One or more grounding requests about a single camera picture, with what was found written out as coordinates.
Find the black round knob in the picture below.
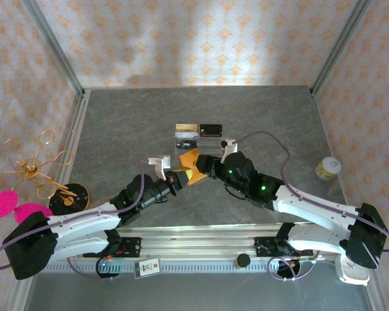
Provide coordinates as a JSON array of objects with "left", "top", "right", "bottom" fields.
[{"left": 235, "top": 253, "right": 251, "bottom": 269}]

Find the black card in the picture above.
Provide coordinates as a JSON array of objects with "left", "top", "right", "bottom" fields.
[
  {"left": 176, "top": 139, "right": 198, "bottom": 152},
  {"left": 199, "top": 124, "right": 224, "bottom": 137}
]

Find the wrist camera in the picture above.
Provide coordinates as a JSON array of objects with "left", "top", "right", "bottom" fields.
[
  {"left": 148, "top": 154, "right": 172, "bottom": 181},
  {"left": 220, "top": 138, "right": 239, "bottom": 159}
]

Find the clear acrylic card stand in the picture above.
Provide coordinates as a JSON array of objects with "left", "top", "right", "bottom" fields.
[{"left": 174, "top": 122, "right": 225, "bottom": 157}]

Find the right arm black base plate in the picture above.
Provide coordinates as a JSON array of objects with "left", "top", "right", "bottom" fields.
[{"left": 254, "top": 235, "right": 315, "bottom": 260}]

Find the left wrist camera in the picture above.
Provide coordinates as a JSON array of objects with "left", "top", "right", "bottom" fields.
[{"left": 148, "top": 154, "right": 172, "bottom": 181}]

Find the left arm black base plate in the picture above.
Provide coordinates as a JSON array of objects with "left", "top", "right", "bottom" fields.
[{"left": 82, "top": 236, "right": 142, "bottom": 259}]

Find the yellow white can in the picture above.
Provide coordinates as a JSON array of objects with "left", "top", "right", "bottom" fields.
[{"left": 315, "top": 156, "right": 342, "bottom": 181}]

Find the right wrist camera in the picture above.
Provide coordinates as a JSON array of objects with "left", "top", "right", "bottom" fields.
[{"left": 220, "top": 138, "right": 239, "bottom": 159}]

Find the gold wire stand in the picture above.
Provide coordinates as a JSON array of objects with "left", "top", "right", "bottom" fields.
[{"left": 0, "top": 130, "right": 76, "bottom": 199}]

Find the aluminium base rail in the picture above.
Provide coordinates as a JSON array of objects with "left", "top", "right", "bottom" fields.
[{"left": 21, "top": 223, "right": 377, "bottom": 262}]

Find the aluminium side rail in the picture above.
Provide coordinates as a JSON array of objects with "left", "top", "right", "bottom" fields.
[{"left": 56, "top": 89, "right": 91, "bottom": 195}]

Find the white number tag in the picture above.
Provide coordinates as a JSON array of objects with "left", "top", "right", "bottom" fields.
[{"left": 134, "top": 258, "right": 161, "bottom": 279}]

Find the pink fluffy ball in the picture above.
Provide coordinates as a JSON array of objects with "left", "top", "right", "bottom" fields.
[
  {"left": 0, "top": 190, "right": 19, "bottom": 218},
  {"left": 14, "top": 203, "right": 53, "bottom": 224}
]

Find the orange leather card holder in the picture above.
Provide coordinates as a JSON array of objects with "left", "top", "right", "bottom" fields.
[{"left": 178, "top": 148, "right": 211, "bottom": 186}]

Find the grey slotted cable duct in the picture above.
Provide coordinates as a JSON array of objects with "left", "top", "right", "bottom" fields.
[{"left": 35, "top": 261, "right": 341, "bottom": 275}]

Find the black round disc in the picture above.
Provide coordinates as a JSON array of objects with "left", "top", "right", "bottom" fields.
[{"left": 48, "top": 183, "right": 91, "bottom": 214}]

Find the aluminium frame post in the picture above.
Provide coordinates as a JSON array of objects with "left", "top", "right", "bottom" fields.
[
  {"left": 21, "top": 0, "right": 87, "bottom": 98},
  {"left": 309, "top": 0, "right": 373, "bottom": 97}
]

